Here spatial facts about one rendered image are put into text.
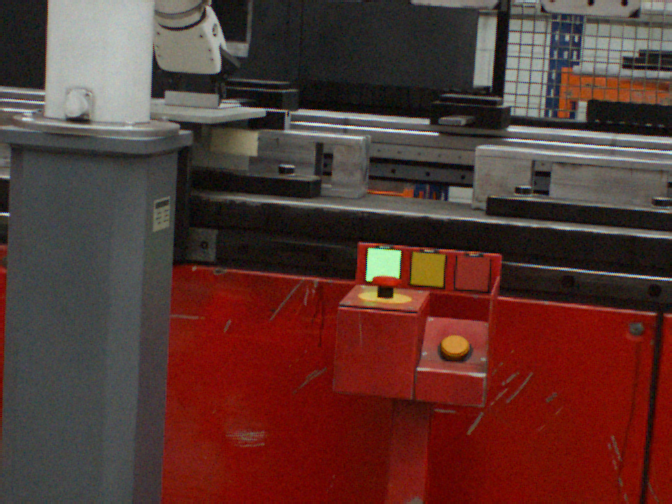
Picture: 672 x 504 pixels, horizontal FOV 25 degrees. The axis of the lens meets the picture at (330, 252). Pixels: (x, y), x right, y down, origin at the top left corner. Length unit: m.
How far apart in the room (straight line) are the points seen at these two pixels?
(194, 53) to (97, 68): 0.59
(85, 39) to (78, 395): 0.40
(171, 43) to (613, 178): 0.68
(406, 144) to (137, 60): 0.94
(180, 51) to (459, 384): 0.68
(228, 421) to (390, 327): 0.45
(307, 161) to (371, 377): 0.49
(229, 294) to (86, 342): 0.60
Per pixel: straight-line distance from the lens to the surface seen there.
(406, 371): 1.97
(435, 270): 2.10
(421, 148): 2.58
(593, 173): 2.28
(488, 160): 2.30
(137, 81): 1.73
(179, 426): 2.36
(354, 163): 2.34
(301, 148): 2.36
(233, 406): 2.32
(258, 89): 2.59
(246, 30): 2.40
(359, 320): 1.97
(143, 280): 1.72
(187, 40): 2.27
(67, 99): 1.70
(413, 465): 2.06
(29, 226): 1.72
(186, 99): 2.33
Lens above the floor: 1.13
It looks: 8 degrees down
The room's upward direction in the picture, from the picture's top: 4 degrees clockwise
